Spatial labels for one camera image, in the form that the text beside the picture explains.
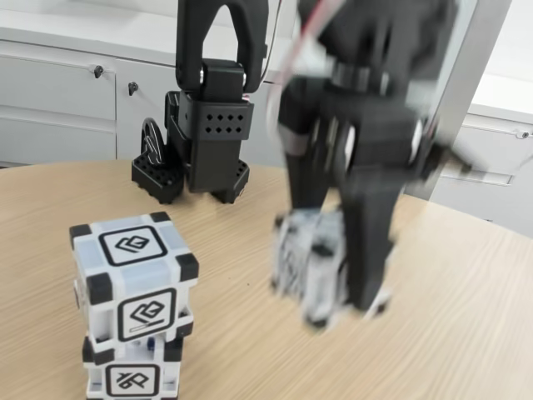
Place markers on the white black cube zigzag print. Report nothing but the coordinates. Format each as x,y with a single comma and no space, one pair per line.
308,271

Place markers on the white black cube stacked-sheets print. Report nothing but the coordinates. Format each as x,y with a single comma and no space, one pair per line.
133,250

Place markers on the black table clamp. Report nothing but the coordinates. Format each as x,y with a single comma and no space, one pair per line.
156,177

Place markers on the white black cube blue lights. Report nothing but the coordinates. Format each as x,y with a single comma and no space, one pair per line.
133,377

